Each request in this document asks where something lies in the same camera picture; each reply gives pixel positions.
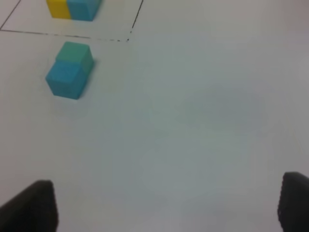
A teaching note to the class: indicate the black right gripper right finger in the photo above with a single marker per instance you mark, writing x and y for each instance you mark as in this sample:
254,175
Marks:
293,207

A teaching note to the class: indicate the yellow template cube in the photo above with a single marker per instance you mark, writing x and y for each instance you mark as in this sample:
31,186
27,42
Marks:
58,9

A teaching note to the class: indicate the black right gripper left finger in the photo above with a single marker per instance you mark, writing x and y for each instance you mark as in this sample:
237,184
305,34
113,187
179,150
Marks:
32,210

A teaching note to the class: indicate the blue template cube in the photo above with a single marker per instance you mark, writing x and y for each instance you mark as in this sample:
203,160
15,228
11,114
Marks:
83,10

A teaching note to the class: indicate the green cube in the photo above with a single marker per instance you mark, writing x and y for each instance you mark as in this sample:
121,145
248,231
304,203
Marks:
77,53

